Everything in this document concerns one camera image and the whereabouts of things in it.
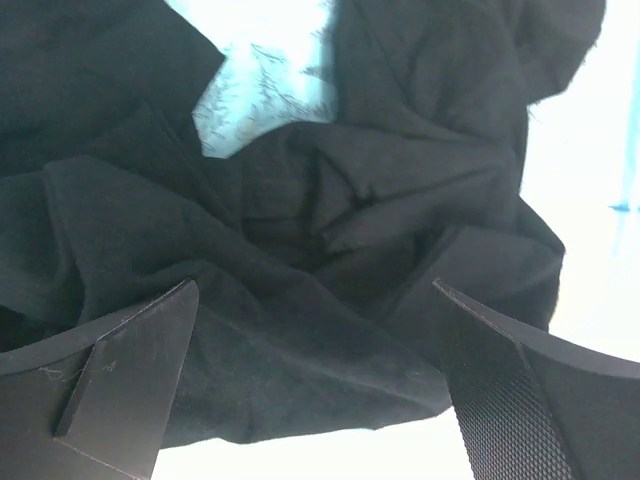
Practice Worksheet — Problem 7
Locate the black t-shirt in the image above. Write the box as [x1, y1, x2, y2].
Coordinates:
[1, 1, 605, 447]

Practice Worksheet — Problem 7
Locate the teal plastic bin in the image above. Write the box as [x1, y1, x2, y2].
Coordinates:
[184, 1, 336, 157]

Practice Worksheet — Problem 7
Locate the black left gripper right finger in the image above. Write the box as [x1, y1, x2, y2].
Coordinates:
[433, 282, 639, 480]

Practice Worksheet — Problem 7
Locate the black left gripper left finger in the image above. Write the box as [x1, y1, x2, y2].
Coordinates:
[1, 281, 199, 480]

